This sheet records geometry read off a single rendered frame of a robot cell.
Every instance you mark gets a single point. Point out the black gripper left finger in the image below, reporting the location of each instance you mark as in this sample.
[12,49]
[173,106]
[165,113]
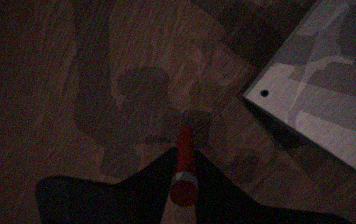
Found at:
[139,199]

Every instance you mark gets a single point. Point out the dark red peg with white band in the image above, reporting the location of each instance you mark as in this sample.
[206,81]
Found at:
[184,184]

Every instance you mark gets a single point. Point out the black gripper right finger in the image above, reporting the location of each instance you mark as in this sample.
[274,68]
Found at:
[220,201]

